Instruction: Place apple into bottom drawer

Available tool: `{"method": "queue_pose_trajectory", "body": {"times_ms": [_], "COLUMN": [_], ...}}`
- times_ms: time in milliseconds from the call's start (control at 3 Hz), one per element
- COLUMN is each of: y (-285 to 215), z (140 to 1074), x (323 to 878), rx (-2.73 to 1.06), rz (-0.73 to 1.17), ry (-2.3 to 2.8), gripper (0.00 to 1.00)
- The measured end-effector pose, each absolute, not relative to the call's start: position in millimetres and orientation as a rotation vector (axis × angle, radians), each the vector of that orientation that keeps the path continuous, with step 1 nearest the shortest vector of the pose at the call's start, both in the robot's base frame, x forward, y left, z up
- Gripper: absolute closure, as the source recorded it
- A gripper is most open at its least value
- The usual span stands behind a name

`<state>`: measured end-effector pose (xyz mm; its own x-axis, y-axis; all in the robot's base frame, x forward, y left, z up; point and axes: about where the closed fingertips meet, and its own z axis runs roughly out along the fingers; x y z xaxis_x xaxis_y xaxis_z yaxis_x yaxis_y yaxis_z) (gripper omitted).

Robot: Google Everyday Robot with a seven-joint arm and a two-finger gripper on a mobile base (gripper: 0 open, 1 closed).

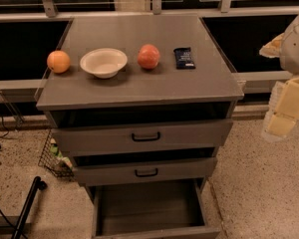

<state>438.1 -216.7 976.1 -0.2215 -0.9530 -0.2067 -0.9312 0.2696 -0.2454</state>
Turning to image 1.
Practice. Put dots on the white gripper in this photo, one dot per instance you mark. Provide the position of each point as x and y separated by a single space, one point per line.
297 49

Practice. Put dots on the red apple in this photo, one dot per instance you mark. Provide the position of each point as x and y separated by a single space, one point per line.
148 56

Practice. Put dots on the grey top drawer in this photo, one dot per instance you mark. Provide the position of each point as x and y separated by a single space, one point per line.
112 139

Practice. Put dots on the grey drawer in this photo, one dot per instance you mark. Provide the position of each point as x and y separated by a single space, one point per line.
125 173
112 139
152 210

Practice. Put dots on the grey middle drawer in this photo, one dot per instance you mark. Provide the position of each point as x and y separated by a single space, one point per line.
125 173

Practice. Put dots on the grey drawer cabinet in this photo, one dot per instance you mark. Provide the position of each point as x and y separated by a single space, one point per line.
137 95

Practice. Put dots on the grey bottom drawer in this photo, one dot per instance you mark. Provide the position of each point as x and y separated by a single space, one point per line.
152 210

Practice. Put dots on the dark blue snack packet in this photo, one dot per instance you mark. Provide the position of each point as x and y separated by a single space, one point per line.
183 58

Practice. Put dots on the white paper bowl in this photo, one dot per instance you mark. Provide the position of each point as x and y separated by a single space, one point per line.
104 63

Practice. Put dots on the orange fruit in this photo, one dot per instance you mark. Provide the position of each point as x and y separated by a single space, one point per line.
58 62

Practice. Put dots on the black metal pole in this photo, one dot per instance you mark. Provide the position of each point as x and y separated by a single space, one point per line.
37 184

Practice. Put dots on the black top drawer handle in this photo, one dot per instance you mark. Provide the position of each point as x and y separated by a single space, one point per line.
145 138

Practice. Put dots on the black drawer handle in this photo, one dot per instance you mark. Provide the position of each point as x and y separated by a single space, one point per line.
145 138
146 173

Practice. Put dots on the black middle drawer handle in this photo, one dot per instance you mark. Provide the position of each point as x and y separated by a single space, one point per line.
146 173

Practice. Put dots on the black wire basket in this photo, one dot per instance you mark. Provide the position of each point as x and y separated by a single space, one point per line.
54 161

